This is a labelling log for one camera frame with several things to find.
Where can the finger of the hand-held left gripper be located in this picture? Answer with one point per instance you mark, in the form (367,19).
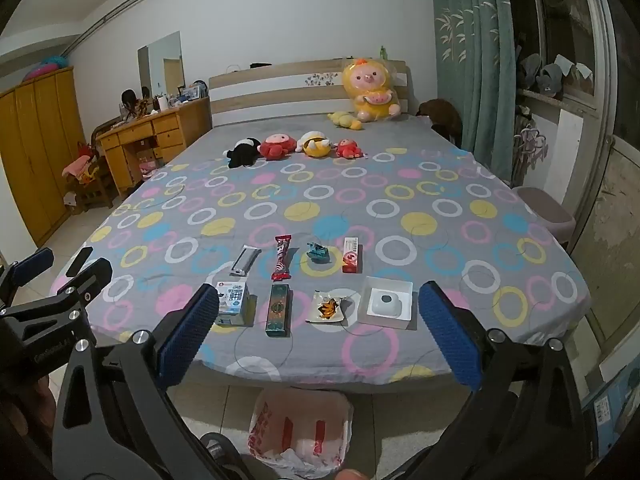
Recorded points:
(32,263)
(87,280)

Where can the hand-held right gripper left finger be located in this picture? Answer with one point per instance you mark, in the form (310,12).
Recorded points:
(185,332)

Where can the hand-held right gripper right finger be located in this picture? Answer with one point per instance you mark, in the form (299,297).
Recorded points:
(450,337)

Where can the silver foil packet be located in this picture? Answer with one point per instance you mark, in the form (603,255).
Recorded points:
(245,261)

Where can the bin with white plastic bag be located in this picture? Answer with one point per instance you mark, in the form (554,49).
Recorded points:
(300,440)

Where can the person's left hand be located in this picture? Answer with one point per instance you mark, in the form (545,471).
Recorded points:
(42,405)

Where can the blue and white small carton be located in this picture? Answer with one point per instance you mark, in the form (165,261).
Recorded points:
(232,302)

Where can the white rounded device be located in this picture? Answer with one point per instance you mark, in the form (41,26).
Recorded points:
(386,305)

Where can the open white box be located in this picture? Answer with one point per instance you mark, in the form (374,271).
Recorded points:
(370,317)

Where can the long green box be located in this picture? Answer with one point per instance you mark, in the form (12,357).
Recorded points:
(278,308)

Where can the wooden wardrobe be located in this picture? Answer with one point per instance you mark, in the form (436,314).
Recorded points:
(35,160)

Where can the wooden chair with clothes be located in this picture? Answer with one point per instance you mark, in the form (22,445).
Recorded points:
(82,172)

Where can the red snack wrapper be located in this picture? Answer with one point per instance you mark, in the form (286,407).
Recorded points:
(281,259)

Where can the white wrapper with orange print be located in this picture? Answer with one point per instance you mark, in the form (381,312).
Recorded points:
(327,307)

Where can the red and white small box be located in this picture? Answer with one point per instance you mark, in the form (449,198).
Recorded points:
(351,256)

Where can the crumpled blue candy wrapper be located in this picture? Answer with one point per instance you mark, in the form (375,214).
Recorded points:
(318,252)

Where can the pink stool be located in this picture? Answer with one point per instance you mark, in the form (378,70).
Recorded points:
(542,207)

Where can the wooden desk with drawers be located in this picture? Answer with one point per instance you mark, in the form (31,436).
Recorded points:
(165,125)

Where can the bed with circle-print sheet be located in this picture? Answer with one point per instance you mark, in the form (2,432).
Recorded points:
(350,195)

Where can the blue printed carton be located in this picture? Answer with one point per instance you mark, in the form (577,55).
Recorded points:
(615,405)

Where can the black desk ornament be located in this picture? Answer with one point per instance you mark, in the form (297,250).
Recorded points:
(130,102)

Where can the black and white plush toy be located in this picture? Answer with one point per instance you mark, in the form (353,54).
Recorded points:
(242,152)

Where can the red round plush toy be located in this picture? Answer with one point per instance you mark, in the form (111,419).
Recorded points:
(276,146)

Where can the small red plush toy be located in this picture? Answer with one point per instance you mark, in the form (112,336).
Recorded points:
(350,150)

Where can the blue box on desk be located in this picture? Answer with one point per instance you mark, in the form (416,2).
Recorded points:
(190,92)

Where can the brown chair back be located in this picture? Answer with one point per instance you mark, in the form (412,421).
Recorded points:
(442,115)

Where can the yellow and white plush toy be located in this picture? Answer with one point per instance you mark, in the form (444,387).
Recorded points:
(314,144)

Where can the small yellow plush toy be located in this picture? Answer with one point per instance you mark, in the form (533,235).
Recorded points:
(345,120)

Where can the wooden striped headboard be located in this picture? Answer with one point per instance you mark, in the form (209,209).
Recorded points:
(275,95)

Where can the large yellow pig plush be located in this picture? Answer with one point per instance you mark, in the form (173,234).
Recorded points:
(372,91)

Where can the pile of grey hats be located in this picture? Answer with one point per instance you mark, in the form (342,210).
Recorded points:
(542,77)

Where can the green patterned curtain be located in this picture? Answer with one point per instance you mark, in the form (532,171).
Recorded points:
(475,60)

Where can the green bottle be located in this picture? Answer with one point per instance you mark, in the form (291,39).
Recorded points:
(384,52)

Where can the wall mirror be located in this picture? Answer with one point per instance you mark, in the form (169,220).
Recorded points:
(160,60)

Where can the window with metal frame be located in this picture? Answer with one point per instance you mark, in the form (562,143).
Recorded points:
(575,10)

